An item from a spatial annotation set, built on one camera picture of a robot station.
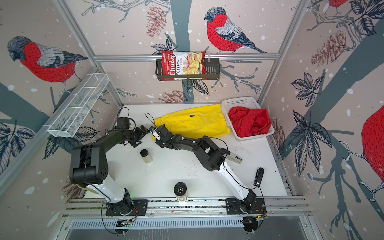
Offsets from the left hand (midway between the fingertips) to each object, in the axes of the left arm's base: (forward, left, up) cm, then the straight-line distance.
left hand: (146, 134), depth 94 cm
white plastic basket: (+26, -57, +2) cm, 63 cm away
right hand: (0, -6, -8) cm, 10 cm away
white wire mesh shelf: (-8, +30, +23) cm, 39 cm away
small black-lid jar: (-16, -4, +1) cm, 16 cm away
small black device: (-26, -67, -4) cm, 72 cm away
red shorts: (+5, -66, +5) cm, 67 cm away
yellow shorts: (+14, -40, -5) cm, 43 cm away
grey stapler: (-13, -57, -8) cm, 59 cm away
